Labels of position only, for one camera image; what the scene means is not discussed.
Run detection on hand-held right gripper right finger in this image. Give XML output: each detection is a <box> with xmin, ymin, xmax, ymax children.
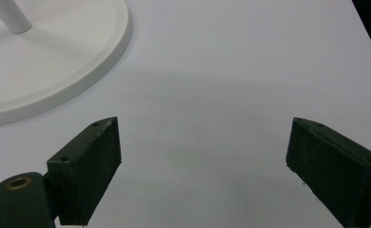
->
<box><xmin>285</xmin><ymin>117</ymin><xmax>371</xmax><ymax>228</ymax></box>

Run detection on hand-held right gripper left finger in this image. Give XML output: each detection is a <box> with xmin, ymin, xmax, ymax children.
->
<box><xmin>46</xmin><ymin>116</ymin><xmax>123</xmax><ymax>227</ymax></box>

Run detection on white round lamp stand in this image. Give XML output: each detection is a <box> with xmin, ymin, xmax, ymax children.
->
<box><xmin>0</xmin><ymin>0</ymin><xmax>133</xmax><ymax>127</ymax></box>

